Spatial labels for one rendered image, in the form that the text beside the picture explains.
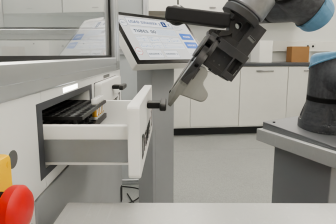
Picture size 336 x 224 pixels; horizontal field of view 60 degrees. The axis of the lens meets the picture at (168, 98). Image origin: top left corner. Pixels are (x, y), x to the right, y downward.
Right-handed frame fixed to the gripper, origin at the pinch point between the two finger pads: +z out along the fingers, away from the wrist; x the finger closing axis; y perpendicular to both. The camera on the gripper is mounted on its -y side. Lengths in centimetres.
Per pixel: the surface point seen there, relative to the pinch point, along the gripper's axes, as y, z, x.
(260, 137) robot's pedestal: 35, -1, 37
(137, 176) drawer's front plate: 1.7, 10.7, -14.4
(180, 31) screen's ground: -7, -20, 107
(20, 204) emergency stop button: -7.4, 9.6, -33.8
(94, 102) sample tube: -11.3, 9.7, 1.8
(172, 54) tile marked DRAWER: -3, -7, 88
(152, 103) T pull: -1.9, 2.9, -1.4
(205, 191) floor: 74, 60, 149
